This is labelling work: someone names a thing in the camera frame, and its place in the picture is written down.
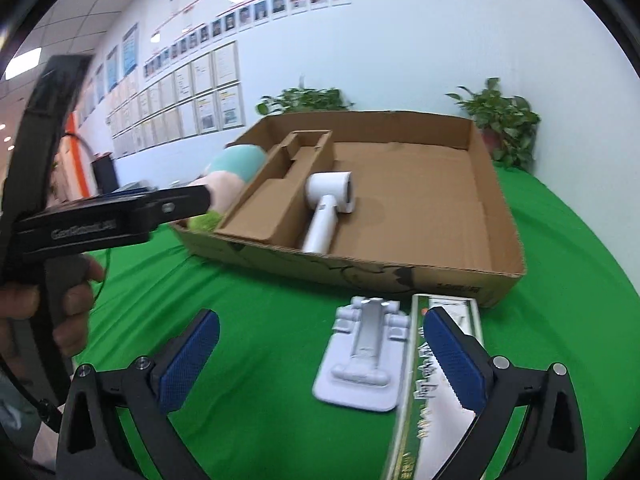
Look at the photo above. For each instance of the green and white medicine box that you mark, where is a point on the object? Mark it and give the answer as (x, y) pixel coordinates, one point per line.
(415, 410)

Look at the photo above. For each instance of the person's left hand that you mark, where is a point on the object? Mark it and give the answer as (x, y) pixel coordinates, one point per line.
(80, 310)

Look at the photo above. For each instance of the row of portrait photos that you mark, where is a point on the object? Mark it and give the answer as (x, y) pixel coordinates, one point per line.
(280, 5)

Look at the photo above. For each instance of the black cabinet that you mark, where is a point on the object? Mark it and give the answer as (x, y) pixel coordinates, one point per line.
(105, 175)

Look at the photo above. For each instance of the white folding phone stand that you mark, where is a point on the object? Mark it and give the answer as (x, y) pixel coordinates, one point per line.
(350, 390)

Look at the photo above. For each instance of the pastel plush toy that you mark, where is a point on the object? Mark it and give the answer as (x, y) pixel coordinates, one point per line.
(235, 160)

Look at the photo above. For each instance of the wall of framed certificates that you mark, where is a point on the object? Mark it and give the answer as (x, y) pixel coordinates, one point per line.
(185, 105)

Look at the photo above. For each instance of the blue wall poster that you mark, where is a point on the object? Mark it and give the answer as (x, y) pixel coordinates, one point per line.
(100, 82)
(130, 50)
(112, 67)

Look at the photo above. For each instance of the large cardboard box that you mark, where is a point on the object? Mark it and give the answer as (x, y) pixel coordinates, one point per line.
(425, 200)

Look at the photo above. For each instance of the small cardboard insert box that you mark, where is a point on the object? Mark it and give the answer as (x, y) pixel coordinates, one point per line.
(260, 205)

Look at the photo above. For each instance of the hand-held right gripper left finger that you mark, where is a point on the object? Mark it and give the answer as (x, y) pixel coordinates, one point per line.
(192, 360)

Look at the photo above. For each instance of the green tablecloth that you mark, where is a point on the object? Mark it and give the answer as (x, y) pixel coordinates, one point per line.
(250, 310)

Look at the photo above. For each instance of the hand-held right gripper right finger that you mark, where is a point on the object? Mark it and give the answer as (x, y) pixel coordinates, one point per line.
(455, 360)

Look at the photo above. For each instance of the green potted plant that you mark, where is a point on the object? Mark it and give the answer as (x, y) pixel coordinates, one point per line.
(310, 100)
(505, 120)

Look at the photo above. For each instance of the white handheld hair dryer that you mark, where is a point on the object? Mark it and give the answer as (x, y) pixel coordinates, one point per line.
(320, 230)

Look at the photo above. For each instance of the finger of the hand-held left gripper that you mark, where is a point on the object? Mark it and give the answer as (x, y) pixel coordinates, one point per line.
(185, 202)
(132, 192)

